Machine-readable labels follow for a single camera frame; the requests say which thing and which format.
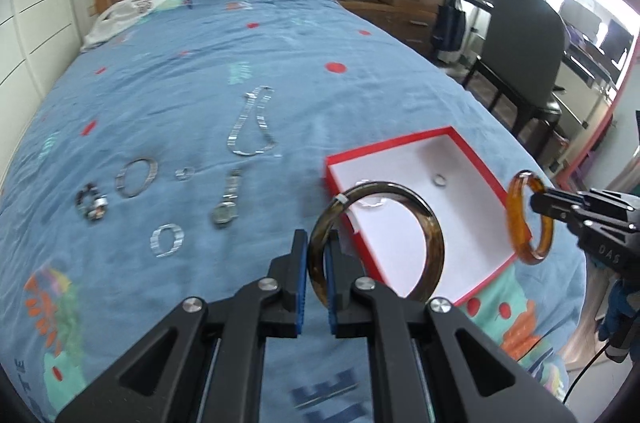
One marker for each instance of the wooden nightstand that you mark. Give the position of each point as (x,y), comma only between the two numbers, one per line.
(400,23)

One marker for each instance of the desk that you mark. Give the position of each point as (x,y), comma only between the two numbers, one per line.
(585,63)

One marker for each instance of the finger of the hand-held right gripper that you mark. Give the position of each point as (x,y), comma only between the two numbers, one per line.
(550,207)
(570,198)

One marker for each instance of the person's right hand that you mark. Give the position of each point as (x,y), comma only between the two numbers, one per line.
(617,308)

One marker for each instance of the silver hoop bangle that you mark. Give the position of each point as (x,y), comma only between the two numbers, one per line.
(150,170)

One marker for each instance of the dark hanging bag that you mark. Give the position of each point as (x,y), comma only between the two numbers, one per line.
(450,30)

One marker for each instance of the blue printed blanket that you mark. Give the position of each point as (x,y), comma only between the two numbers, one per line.
(200,53)

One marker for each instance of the white wardrobe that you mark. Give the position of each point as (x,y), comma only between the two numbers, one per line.
(30,28)

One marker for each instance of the amber orange bangle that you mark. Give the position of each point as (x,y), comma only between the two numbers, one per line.
(515,213)

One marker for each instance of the computer monitor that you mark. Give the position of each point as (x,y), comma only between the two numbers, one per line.
(616,45)

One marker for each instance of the grey office chair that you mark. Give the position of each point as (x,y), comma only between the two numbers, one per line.
(525,38)

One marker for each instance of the red cardboard box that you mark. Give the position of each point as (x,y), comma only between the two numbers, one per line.
(465,223)

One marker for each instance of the white garment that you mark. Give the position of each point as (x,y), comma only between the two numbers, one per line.
(120,15)

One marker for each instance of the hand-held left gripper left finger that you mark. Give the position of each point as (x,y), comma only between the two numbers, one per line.
(300,288)

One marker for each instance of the silver wristwatch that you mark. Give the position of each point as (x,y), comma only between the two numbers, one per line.
(224,213)

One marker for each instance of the dark brown bangle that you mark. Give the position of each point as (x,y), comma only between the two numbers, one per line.
(316,263)

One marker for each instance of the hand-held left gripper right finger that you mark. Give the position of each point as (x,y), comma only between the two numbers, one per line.
(330,308)

